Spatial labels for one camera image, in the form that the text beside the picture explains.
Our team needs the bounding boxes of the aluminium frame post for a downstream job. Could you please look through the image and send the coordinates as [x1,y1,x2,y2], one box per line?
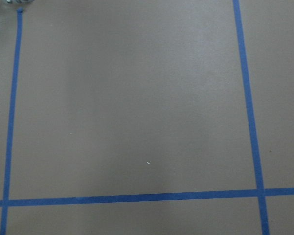
[0,0,35,7]

